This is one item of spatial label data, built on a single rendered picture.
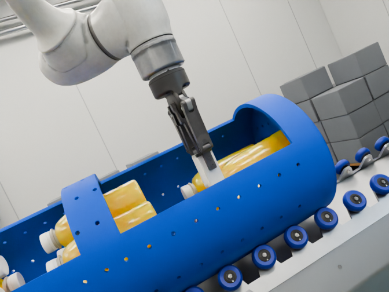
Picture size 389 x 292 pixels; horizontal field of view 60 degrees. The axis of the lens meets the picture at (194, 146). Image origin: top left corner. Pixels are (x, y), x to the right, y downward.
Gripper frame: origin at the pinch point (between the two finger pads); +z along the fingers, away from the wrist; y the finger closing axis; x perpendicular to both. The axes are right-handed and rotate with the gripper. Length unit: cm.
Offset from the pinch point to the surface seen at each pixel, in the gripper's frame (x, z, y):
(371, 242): -21.9, 26.2, -7.5
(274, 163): -9.1, 2.8, -8.8
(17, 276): 41.1, 3.1, 9.8
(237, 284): 5.8, 19.3, -6.8
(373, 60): -270, 12, 221
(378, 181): -30.7, 17.5, -5.4
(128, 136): -21, -24, 351
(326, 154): -19.4, 6.1, -9.1
